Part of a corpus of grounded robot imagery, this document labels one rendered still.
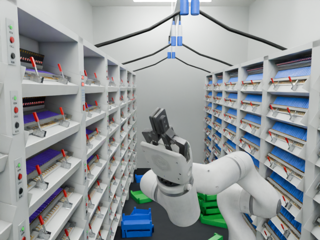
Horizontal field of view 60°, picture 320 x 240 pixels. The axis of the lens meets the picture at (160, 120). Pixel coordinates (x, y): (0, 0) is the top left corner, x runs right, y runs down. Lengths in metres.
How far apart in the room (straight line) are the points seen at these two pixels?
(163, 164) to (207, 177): 0.24
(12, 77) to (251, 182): 0.81
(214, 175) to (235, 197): 0.30
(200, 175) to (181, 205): 0.16
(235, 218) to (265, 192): 0.16
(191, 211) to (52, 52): 1.12
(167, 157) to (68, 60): 1.06
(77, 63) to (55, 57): 0.11
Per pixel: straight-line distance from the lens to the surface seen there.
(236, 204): 1.08
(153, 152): 0.57
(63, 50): 1.53
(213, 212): 3.33
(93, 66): 2.20
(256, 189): 1.01
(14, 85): 0.89
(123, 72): 3.57
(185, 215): 0.70
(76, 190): 1.60
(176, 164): 0.55
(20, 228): 0.96
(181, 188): 0.62
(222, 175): 0.81
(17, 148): 0.90
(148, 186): 0.71
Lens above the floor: 1.47
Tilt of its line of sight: 6 degrees down
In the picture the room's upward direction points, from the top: straight up
